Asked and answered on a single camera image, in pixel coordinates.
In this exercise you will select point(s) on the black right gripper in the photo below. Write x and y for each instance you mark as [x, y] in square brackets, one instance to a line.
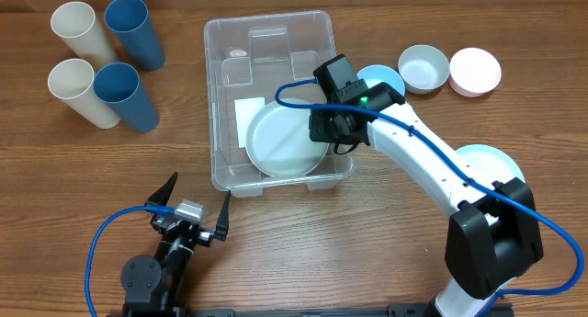
[319, 131]

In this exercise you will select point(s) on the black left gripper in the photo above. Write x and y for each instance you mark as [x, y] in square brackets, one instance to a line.
[162, 196]

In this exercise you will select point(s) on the light blue plastic bowl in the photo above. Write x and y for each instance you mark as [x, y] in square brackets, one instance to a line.
[377, 73]

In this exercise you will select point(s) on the grey plastic plate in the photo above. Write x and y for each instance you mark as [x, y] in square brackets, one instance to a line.
[278, 141]

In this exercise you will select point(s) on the light blue plastic plate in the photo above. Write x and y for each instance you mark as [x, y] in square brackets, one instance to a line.
[491, 162]

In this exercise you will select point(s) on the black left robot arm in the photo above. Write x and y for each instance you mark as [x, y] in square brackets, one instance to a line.
[152, 282]

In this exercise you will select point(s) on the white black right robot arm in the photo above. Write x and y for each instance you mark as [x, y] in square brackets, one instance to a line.
[488, 241]

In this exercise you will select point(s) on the grey plastic bowl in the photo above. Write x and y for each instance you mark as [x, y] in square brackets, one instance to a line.
[423, 69]

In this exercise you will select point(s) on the clear plastic storage bin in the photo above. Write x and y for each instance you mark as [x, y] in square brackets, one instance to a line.
[247, 60]

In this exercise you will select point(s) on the pink plastic bowl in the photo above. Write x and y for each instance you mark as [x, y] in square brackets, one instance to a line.
[474, 72]

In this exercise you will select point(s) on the dark blue cup near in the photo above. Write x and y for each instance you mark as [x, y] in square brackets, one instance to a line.
[119, 86]

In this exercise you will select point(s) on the dark blue cup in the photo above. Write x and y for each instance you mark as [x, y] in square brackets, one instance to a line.
[130, 21]
[119, 86]

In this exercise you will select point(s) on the cream cup near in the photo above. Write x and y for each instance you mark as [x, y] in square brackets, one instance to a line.
[72, 81]

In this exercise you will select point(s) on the cream cup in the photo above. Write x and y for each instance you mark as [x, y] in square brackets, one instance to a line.
[77, 24]
[72, 81]

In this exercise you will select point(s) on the dark blue cup far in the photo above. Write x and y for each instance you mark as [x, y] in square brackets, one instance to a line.
[130, 21]

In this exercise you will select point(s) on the cream cup far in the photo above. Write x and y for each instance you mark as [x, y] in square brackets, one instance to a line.
[77, 24]

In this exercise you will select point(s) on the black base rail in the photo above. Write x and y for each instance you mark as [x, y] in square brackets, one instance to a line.
[392, 310]

